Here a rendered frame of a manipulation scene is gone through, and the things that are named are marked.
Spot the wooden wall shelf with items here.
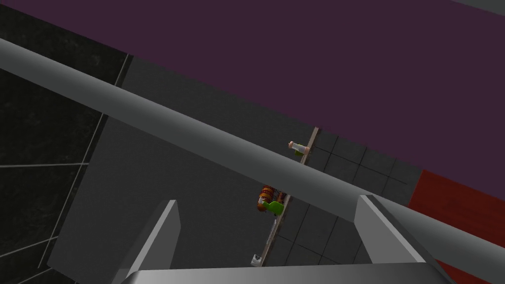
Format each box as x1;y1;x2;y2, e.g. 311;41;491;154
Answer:
250;126;320;268

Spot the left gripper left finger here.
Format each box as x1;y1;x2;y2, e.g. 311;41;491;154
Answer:
111;199;182;284

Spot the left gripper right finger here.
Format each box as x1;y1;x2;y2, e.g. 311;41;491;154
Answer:
353;194;434;265

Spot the grey bar handle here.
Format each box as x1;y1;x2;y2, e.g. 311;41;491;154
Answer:
0;37;505;284

